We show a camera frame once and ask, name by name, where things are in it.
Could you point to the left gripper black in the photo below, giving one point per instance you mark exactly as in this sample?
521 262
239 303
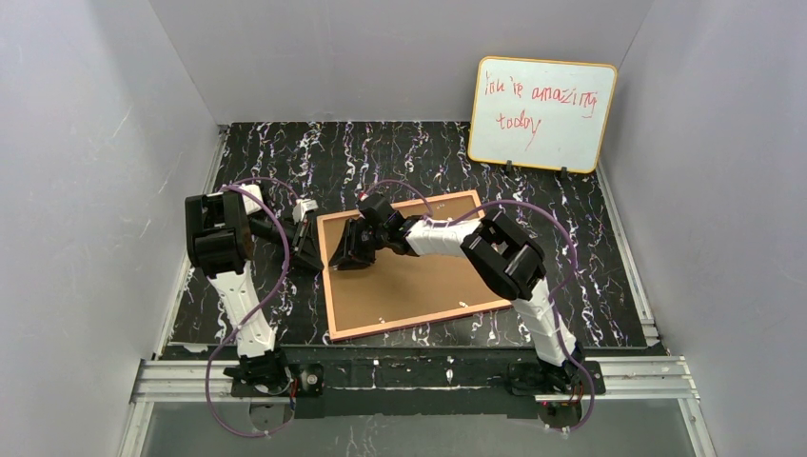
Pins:
302 242

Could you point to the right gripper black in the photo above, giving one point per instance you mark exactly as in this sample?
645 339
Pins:
360 242

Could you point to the pink wooden photo frame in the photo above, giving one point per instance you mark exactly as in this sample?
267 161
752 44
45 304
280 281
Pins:
324 284

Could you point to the brown backing board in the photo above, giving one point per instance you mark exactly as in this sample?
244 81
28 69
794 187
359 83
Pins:
410 290

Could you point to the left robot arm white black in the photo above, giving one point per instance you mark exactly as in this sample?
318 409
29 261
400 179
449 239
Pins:
221 228

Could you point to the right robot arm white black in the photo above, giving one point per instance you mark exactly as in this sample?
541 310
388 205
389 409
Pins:
508 260

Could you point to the whiteboard with red writing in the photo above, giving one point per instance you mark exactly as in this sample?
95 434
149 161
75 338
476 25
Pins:
540 114

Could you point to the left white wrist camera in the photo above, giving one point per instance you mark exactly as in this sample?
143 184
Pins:
302 208

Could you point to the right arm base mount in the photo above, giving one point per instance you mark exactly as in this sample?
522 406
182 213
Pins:
570 383

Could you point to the aluminium rail at front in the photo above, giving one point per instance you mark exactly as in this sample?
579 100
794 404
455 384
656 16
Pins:
614 378

